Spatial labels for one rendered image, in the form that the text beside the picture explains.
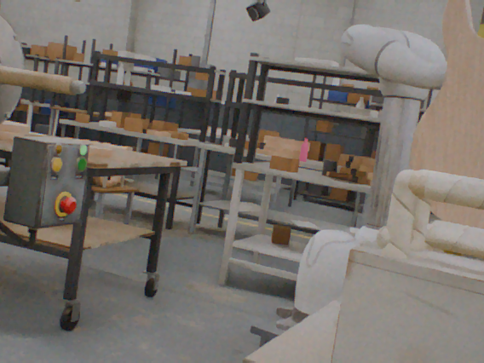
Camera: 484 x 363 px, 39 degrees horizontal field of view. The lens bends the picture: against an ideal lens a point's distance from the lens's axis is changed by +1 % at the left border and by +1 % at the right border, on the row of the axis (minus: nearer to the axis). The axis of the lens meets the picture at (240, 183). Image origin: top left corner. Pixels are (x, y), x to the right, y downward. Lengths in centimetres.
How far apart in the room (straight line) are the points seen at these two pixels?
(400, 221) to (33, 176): 97
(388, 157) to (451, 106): 75
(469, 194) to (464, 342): 17
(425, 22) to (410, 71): 1067
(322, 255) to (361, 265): 94
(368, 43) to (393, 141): 29
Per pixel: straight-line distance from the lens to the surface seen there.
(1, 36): 148
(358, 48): 186
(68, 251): 369
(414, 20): 1246
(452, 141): 122
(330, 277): 181
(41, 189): 161
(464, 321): 86
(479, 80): 122
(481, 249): 102
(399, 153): 196
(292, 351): 100
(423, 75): 173
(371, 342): 89
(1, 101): 149
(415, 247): 96
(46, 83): 133
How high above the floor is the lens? 125
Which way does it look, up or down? 6 degrees down
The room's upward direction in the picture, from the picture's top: 9 degrees clockwise
